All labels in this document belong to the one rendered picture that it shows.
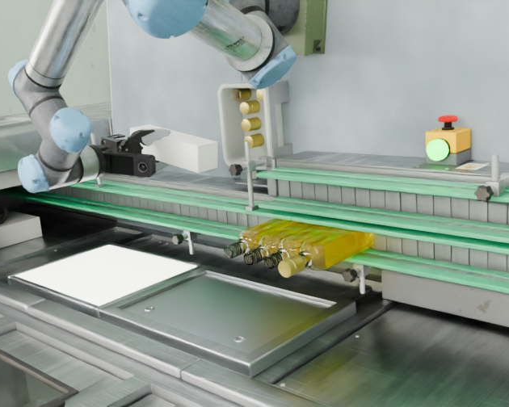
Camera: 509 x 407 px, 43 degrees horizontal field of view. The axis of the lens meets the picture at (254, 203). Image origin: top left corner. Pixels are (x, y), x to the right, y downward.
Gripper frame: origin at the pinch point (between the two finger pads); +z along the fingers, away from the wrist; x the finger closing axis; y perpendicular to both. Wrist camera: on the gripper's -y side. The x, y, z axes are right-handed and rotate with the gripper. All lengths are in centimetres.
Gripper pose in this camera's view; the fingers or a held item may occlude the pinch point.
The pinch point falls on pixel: (168, 148)
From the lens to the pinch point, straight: 154.6
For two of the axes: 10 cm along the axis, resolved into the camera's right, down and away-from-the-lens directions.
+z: 6.7, -2.3, 7.0
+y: -7.4, -2.4, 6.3
